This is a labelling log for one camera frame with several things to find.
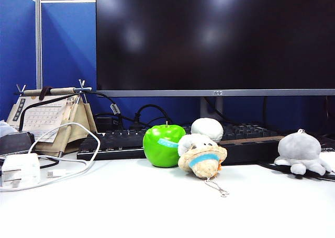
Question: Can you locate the grey plush octopus keychain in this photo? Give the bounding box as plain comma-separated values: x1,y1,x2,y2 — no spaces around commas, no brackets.
273,129,333,177

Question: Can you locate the green plastic apple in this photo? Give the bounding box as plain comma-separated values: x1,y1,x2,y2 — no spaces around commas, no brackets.
142,120,187,168

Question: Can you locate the white brain squeeze toy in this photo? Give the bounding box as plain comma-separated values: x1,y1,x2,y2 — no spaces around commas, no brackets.
190,117,225,141

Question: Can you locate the silver monitor stand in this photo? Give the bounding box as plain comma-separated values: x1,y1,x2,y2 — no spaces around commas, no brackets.
200,96,225,120

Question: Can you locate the black mechanical keyboard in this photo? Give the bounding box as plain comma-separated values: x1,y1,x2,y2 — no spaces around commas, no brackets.
76,122,305,166

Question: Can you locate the white plush dog straw hat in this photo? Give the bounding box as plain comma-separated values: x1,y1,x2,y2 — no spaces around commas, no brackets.
177,133,231,198

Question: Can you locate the small black power brick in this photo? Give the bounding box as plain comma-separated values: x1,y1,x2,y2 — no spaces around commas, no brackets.
93,113,124,133

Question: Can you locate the black computer monitor silver bezel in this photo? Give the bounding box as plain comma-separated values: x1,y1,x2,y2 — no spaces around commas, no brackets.
95,0,335,97

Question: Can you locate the beige canvas desk stand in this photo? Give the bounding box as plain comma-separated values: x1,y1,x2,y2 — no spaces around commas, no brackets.
14,79,98,157

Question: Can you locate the paper desk calendar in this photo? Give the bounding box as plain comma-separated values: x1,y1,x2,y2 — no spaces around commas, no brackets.
6,95,68,142

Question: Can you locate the white power adapter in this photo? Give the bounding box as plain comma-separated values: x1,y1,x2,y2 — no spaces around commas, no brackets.
0,153,41,189

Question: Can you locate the black flat box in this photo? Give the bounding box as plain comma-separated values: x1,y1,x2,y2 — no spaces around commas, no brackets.
0,131,35,156

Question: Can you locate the black printed mouse pad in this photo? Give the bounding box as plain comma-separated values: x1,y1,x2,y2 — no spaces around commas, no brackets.
312,135,335,154

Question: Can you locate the white tissue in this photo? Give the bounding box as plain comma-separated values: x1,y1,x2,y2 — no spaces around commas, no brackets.
0,119,16,138

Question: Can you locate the looped black power cable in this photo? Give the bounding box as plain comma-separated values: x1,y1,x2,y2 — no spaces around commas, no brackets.
135,104,171,130

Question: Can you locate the thin black monitor cable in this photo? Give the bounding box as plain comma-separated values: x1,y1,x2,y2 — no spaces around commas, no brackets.
262,96,269,126
203,96,244,126

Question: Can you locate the black cable with ferrite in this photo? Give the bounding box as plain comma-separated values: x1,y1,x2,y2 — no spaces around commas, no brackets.
17,90,147,132

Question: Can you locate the thick black table cable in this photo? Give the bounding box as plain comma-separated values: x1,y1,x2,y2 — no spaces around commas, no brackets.
258,161,335,182

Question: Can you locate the white charging cable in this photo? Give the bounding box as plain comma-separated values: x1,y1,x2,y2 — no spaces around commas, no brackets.
0,122,101,193

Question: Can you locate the aluminium partition frame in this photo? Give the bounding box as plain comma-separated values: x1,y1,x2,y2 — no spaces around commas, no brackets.
15,0,96,89

